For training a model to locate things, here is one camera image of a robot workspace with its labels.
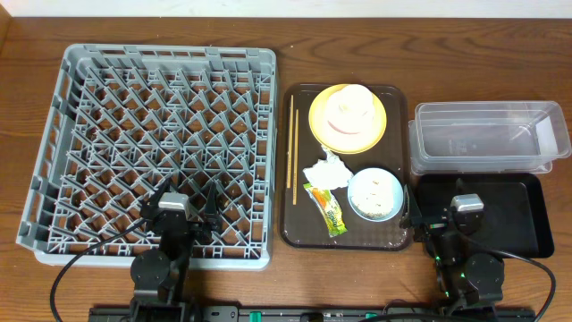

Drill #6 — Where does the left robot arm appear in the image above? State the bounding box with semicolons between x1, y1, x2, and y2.
123;180;223;322

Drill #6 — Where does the wooden chopstick left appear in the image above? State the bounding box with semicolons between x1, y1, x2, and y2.
286;95;294;189

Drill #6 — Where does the white cup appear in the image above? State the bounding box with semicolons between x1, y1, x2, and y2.
325;84;374;112

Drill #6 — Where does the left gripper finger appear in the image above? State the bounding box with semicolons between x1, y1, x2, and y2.
141;178;172;209
205;183;219;224

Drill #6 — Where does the clear plastic waste bin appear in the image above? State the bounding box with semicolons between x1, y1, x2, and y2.
408;101;571;175

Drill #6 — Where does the light blue bowl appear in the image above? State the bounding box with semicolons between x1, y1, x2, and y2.
347;168;404;222

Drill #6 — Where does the pink small bowl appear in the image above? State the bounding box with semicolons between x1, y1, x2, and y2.
325;107;374;134

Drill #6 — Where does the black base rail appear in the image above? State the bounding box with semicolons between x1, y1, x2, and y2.
88;304;536;322

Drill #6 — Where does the rice food waste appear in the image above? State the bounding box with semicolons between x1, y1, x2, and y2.
352;178;394;220

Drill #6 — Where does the white napkin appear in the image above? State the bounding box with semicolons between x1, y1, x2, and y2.
303;145;354;191

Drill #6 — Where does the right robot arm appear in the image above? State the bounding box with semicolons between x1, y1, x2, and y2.
400;186;505;316

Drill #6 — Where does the green yellow snack wrapper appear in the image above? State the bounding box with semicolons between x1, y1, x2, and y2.
304;183;348;237

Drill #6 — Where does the grey dishwasher rack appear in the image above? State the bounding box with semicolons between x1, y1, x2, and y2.
16;44;279;270

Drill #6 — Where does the black waste tray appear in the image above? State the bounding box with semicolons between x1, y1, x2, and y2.
416;174;554;258

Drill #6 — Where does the yellow plate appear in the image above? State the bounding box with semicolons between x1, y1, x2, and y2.
308;84;387;154

